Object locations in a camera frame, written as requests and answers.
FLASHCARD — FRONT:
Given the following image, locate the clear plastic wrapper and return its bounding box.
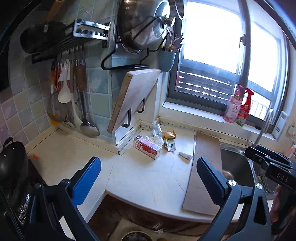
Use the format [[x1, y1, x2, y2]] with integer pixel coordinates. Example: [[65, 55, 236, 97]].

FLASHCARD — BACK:
[[152, 123, 164, 146]]

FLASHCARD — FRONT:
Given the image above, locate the red white carton box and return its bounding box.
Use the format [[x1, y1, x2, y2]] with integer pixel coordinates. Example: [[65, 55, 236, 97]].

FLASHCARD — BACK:
[[133, 136, 162, 160]]

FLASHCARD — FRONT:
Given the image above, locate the steel pot lid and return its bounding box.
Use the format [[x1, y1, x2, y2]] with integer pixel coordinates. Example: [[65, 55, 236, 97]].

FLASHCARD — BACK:
[[116, 1, 176, 54]]

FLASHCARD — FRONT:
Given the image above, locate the white spoon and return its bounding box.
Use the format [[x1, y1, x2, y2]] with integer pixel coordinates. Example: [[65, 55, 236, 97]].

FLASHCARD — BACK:
[[58, 59, 71, 104]]

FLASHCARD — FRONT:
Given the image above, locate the blue chopstick holder cup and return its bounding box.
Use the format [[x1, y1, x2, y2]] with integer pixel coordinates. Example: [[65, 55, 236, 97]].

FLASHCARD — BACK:
[[159, 51, 176, 72]]

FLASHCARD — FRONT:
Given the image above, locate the round trash bin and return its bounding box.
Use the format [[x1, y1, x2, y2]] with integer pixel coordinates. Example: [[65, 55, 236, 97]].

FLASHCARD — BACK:
[[121, 231, 152, 241]]

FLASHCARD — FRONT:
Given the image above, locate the wooden cutting board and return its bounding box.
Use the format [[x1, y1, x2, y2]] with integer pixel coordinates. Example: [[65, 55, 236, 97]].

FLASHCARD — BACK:
[[107, 68, 161, 133]]

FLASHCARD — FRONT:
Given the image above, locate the small white tube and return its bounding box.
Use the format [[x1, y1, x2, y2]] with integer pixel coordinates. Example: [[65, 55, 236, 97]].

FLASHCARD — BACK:
[[179, 152, 193, 161]]

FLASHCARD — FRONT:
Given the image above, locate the black wall utensil rack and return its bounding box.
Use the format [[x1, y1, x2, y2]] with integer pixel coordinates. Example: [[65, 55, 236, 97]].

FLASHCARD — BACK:
[[32, 19, 111, 64]]

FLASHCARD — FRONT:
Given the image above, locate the red spray bottle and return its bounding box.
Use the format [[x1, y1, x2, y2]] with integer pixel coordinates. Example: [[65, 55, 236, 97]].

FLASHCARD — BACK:
[[236, 88, 254, 126]]

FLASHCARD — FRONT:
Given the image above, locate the pink soap pouch bottle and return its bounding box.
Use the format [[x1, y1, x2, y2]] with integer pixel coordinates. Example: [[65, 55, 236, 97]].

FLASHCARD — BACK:
[[223, 85, 245, 123]]

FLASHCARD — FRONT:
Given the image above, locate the steel kitchen faucet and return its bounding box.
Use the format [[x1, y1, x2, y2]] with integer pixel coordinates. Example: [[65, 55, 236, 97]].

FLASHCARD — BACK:
[[251, 108, 273, 148]]

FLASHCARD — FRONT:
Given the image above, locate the yellow snack wrapper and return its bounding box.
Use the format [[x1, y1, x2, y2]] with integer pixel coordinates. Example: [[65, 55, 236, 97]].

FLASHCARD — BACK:
[[163, 131, 177, 140]]

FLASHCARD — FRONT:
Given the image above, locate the stainless steel sink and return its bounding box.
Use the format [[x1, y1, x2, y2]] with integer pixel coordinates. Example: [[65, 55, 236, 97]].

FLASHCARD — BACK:
[[220, 143, 277, 200]]

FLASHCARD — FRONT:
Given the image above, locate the person right hand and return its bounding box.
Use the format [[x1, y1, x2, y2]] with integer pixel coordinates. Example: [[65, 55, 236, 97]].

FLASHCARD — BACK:
[[270, 185, 282, 223]]

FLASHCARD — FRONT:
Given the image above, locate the flat brown cardboard sheet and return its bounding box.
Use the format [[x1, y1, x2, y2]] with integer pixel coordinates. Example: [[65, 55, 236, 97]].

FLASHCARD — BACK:
[[183, 133, 222, 216]]

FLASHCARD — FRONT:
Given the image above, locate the black pan on rack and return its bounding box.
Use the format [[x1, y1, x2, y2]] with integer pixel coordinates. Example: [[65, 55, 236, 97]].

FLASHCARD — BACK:
[[20, 21, 67, 54]]

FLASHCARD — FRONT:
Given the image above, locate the steel ladle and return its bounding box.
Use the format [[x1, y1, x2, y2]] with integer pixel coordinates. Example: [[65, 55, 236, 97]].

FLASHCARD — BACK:
[[76, 58, 100, 138]]

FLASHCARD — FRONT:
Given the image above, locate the black wok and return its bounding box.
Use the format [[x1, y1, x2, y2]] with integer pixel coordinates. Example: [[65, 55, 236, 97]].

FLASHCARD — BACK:
[[0, 137, 29, 197]]

